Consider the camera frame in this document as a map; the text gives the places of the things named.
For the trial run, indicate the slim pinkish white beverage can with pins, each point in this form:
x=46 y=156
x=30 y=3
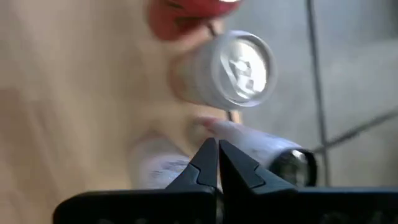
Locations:
x=255 y=143

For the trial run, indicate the whitish standard beverage can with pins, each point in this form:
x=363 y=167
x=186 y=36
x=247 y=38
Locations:
x=217 y=71

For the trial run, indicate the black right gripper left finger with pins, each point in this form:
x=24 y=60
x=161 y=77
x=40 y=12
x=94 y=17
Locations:
x=199 y=174

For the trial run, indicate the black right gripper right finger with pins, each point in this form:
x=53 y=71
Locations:
x=242 y=180

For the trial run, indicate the red cola can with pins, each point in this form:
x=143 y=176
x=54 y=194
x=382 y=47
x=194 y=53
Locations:
x=186 y=18

